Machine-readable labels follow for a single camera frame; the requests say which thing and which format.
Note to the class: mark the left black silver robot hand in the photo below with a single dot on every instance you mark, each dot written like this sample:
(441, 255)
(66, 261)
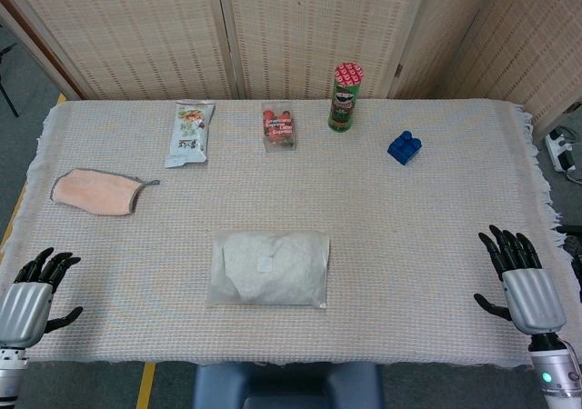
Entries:
(25, 309)

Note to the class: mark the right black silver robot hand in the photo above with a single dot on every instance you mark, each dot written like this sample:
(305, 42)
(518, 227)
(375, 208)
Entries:
(532, 297)

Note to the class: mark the transparent plastic zip bag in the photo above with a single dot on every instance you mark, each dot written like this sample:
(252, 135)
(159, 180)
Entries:
(213, 300)

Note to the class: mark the white clothes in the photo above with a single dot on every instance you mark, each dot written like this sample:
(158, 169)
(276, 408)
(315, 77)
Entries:
(273, 268)

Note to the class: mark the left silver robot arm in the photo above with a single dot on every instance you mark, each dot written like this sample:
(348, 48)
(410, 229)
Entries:
(9, 372)

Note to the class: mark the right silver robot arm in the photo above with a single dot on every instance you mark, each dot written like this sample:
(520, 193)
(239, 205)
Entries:
(557, 377)

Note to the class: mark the black equipment piece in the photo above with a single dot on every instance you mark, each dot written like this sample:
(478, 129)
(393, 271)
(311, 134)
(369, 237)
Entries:
(574, 250)

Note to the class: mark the pink cloth with grey edge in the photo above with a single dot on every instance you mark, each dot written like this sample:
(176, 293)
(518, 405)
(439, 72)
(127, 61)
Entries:
(97, 193)

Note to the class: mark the white power strip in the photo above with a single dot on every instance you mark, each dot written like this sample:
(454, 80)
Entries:
(564, 150)

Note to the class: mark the beige woven tablecloth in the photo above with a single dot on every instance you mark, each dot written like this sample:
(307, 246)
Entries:
(364, 227)

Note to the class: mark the blue toy building block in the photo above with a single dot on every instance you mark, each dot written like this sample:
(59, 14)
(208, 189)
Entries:
(404, 149)

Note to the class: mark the black chair leg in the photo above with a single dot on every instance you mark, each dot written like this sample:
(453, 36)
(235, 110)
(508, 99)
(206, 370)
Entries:
(7, 86)

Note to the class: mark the white snack packet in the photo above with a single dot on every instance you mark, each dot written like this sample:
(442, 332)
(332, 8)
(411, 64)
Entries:
(188, 132)

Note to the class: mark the woven folding screen panel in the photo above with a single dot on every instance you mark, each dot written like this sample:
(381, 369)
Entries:
(309, 27)
(536, 41)
(132, 32)
(441, 41)

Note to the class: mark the green Pringles can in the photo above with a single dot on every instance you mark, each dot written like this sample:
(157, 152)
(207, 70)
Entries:
(344, 104)

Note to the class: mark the clear box of red candies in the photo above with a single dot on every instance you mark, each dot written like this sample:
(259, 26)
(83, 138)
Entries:
(279, 127)

